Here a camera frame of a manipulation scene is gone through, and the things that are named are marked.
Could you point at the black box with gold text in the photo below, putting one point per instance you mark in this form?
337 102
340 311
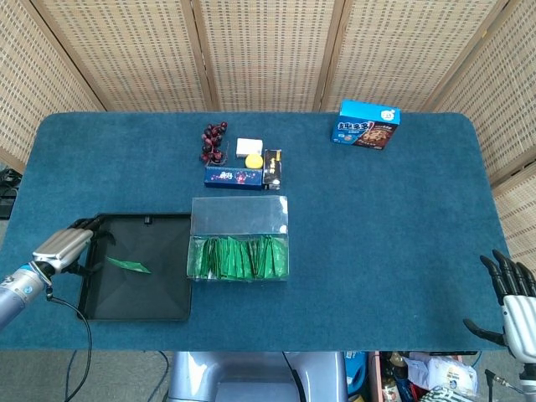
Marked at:
272 169

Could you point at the white plastic bag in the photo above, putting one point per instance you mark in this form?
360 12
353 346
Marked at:
444 370

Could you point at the blue plastic snack package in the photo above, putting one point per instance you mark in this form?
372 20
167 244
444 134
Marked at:
355 372

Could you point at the dark red grape bunch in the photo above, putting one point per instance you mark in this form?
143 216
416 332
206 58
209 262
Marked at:
210 142

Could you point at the black devices on floor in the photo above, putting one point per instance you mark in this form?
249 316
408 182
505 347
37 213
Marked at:
7 192

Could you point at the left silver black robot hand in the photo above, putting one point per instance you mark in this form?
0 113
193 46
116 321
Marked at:
63 247

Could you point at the grey robot torso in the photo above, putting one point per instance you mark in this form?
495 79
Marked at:
251 377

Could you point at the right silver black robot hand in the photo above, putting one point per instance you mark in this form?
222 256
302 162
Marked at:
519 318

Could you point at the yellow round object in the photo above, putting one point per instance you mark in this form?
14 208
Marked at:
254 161

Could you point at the green packet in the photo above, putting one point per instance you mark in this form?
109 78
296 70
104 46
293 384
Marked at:
127 265

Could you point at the clear box of green packets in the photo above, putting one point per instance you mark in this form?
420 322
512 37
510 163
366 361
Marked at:
238 218

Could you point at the black plastic tray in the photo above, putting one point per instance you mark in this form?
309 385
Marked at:
142 293

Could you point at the blue felt table cover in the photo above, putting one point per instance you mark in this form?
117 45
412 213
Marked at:
377 251

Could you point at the small white box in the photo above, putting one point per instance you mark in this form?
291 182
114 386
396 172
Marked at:
249 145

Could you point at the woven folding screen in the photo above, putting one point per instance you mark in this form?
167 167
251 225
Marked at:
268 50

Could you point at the blue cookie box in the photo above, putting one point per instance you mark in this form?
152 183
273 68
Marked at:
364 125

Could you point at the long dark blue box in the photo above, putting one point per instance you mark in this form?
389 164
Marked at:
232 177

